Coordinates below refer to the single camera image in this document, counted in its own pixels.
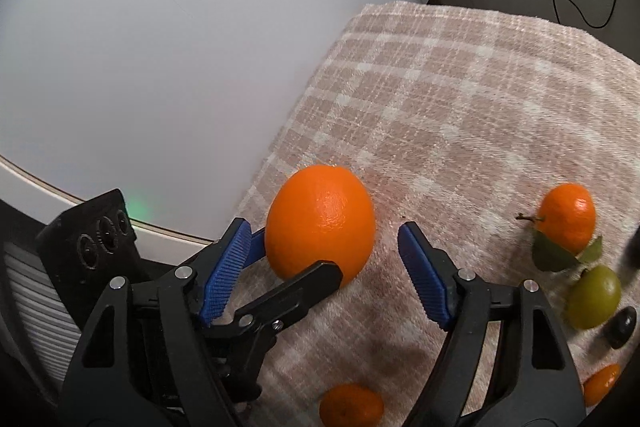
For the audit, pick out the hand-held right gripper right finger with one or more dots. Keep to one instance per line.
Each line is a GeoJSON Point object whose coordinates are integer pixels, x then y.
{"type": "Point", "coordinates": [425, 277]}

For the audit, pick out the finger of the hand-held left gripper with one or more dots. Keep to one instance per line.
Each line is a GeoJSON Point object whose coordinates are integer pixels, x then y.
{"type": "Point", "coordinates": [257, 244]}
{"type": "Point", "coordinates": [300, 289]}

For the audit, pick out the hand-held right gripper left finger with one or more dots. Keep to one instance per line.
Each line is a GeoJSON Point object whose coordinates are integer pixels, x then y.
{"type": "Point", "coordinates": [225, 277]}

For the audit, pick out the large smooth orange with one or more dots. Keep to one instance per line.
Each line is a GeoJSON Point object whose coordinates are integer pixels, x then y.
{"type": "Point", "coordinates": [320, 217]}

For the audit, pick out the dark purple plum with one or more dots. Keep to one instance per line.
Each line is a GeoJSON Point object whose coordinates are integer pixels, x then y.
{"type": "Point", "coordinates": [620, 328]}

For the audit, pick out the grey ribbed panel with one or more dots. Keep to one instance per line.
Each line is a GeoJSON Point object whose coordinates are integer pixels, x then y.
{"type": "Point", "coordinates": [30, 317]}

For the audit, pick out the rough-skinned mandarin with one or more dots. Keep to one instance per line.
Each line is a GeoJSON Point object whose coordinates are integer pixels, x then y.
{"type": "Point", "coordinates": [351, 407]}

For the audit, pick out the mandarin with green leaf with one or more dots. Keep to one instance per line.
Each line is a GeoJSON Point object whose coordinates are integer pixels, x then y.
{"type": "Point", "coordinates": [567, 217]}

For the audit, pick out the green round fruit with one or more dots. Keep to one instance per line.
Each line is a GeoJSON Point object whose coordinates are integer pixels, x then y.
{"type": "Point", "coordinates": [594, 297]}

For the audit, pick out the beige plaid cloth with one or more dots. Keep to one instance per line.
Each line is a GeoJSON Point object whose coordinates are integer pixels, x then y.
{"type": "Point", "coordinates": [450, 107]}

